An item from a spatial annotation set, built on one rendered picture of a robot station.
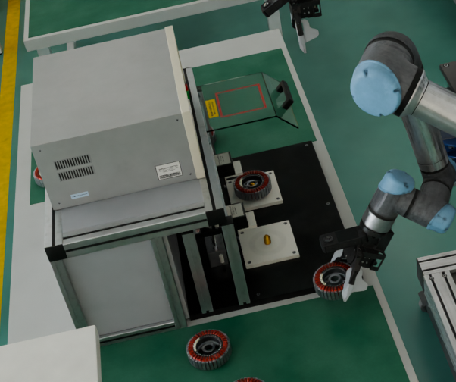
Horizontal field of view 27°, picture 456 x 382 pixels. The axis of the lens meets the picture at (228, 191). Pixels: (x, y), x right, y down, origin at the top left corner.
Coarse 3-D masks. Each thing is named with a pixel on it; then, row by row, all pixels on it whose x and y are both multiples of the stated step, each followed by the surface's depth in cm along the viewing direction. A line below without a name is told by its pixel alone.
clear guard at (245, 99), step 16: (224, 80) 281; (240, 80) 280; (256, 80) 278; (272, 80) 282; (208, 96) 276; (224, 96) 275; (240, 96) 273; (256, 96) 272; (272, 96) 272; (224, 112) 268; (240, 112) 267; (256, 112) 266; (272, 112) 264; (288, 112) 270; (208, 128) 264; (224, 128) 263
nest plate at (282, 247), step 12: (252, 228) 271; (264, 228) 270; (276, 228) 269; (288, 228) 269; (240, 240) 268; (252, 240) 267; (276, 240) 266; (288, 240) 265; (252, 252) 263; (264, 252) 263; (276, 252) 262; (288, 252) 261; (252, 264) 260; (264, 264) 260
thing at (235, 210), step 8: (232, 208) 258; (240, 208) 257; (232, 216) 255; (240, 216) 255; (248, 216) 260; (240, 224) 256; (248, 224) 258; (256, 224) 257; (208, 232) 256; (216, 232) 256; (216, 248) 261
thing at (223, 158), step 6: (216, 156) 277; (222, 156) 277; (228, 156) 276; (216, 162) 275; (222, 162) 275; (228, 162) 274; (234, 162) 280; (222, 168) 274; (228, 168) 274; (234, 168) 278; (240, 168) 278; (222, 174) 275; (228, 174) 275; (234, 174) 276; (240, 174) 276
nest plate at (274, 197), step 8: (272, 176) 288; (232, 184) 288; (272, 184) 285; (232, 192) 286; (272, 192) 282; (232, 200) 283; (240, 200) 282; (256, 200) 281; (264, 200) 280; (272, 200) 279; (280, 200) 279; (248, 208) 279; (256, 208) 279
